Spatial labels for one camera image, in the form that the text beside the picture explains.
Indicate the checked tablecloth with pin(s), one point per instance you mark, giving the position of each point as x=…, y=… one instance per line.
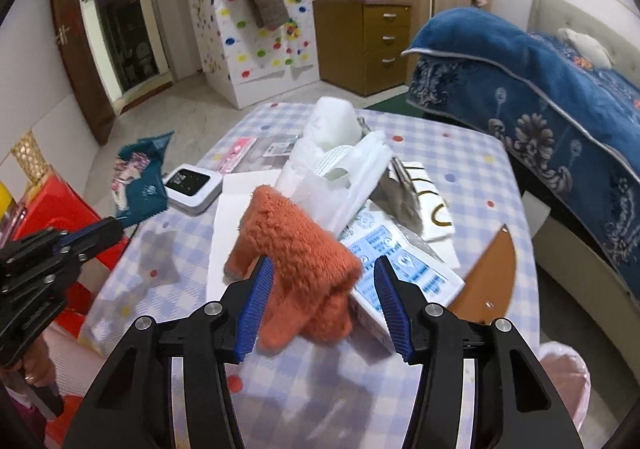
x=310, y=379

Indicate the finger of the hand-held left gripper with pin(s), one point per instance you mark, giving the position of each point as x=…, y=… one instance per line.
x=92, y=230
x=87, y=256

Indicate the white paper sheet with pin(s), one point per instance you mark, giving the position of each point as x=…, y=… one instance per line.
x=227, y=209

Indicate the white foam block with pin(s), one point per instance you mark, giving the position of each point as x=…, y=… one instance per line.
x=332, y=121

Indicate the pink trash bag bin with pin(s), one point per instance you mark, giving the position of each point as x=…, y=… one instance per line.
x=565, y=379

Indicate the pink packet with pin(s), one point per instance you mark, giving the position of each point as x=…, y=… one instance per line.
x=235, y=154

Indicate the white plastic bag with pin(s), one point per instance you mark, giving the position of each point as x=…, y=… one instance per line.
x=325, y=189

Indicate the blue white medicine packet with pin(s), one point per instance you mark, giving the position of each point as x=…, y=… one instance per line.
x=415, y=259

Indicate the white pillow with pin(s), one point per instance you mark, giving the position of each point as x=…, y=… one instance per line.
x=585, y=46

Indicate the white polka dot wardrobe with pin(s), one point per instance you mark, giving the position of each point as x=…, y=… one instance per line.
x=235, y=59

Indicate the beige bed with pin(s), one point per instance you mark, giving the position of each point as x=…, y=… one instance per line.
x=575, y=269

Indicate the blue patterned blanket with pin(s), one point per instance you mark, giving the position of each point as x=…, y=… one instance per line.
x=525, y=79

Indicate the brown wooden door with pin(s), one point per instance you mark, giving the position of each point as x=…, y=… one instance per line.
x=75, y=54

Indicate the small grey packet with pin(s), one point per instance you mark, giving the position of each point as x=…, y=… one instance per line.
x=279, y=148

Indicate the white square panel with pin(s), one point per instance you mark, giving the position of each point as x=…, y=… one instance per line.
x=535, y=216

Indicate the white pocket device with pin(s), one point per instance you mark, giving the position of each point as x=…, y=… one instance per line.
x=192, y=189

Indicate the person's left hand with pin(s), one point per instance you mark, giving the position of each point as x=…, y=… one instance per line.
x=32, y=369

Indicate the gold patterned box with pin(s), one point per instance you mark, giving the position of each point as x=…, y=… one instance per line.
x=30, y=154

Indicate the grey plastic mailer bag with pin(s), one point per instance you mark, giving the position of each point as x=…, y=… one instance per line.
x=400, y=199

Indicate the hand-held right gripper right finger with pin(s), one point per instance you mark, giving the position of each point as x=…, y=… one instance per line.
x=395, y=309

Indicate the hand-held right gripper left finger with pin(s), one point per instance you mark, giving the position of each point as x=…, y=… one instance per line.
x=255, y=304

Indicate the green mat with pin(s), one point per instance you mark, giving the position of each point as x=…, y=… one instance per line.
x=395, y=104

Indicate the wooden drawer cabinet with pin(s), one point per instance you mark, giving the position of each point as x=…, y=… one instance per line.
x=350, y=49

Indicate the teal snack packet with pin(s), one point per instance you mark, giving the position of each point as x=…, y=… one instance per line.
x=142, y=184

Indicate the orange fuzzy cloth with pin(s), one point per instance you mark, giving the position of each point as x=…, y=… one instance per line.
x=300, y=254

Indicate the white card with gold print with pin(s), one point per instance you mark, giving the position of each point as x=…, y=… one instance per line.
x=435, y=199

